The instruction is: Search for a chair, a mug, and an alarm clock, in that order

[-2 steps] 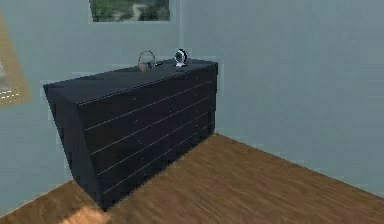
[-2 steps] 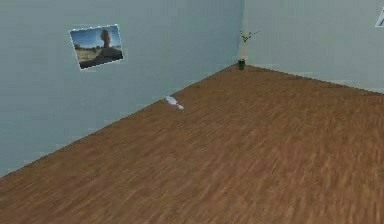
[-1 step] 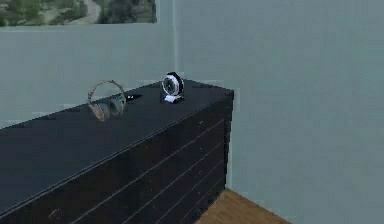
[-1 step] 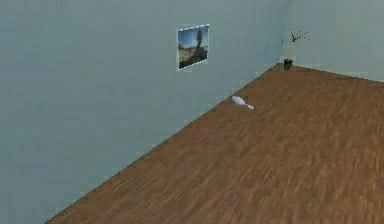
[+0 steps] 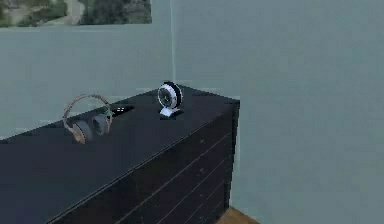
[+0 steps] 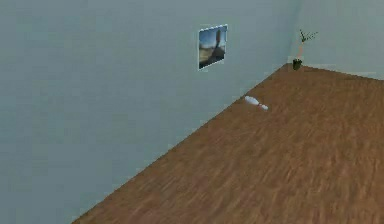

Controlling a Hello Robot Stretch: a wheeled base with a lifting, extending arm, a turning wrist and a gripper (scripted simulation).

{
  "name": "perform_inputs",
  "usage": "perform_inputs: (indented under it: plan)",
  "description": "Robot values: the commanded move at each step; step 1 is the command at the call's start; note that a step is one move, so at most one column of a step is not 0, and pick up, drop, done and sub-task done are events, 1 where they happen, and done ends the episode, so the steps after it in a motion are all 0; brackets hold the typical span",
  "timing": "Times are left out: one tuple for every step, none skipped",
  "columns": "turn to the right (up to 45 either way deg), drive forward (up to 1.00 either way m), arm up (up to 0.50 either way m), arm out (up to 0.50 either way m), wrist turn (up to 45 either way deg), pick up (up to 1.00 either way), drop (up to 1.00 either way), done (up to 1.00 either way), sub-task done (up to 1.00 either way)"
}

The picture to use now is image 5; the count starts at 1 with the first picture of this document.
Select black chest of drawers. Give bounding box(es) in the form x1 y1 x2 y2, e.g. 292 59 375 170
0 84 241 224

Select black remote control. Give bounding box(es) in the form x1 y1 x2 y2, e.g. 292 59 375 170
111 105 136 118

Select tan grey headphones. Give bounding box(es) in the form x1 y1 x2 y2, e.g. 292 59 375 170
62 93 115 145

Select round black white alarm clock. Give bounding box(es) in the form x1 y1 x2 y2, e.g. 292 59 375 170
157 81 185 120

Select framed landscape picture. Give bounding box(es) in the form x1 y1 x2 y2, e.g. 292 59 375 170
0 0 153 28

